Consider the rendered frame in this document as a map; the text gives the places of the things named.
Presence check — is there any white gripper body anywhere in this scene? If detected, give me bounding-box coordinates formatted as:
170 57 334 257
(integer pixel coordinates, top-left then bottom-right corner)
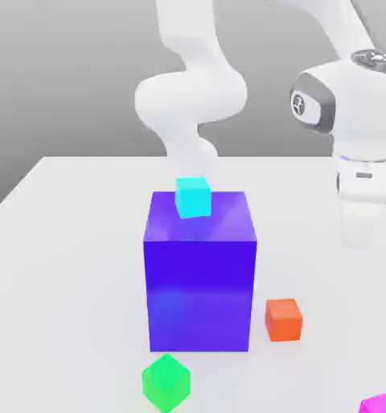
335 159 386 208

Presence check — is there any small orange cube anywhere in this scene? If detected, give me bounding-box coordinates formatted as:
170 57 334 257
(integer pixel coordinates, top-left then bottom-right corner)
264 298 304 342

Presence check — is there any small cyan cube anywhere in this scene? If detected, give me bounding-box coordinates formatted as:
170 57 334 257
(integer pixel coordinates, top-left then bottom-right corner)
174 176 212 219

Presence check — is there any small magenta cube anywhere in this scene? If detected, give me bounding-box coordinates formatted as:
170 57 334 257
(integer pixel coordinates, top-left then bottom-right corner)
357 390 386 413

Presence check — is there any small green cube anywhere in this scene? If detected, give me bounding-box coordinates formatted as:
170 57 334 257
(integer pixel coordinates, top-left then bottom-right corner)
141 353 191 413

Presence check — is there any large purple box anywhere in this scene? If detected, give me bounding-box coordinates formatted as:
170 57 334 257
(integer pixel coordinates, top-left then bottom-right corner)
143 190 258 353

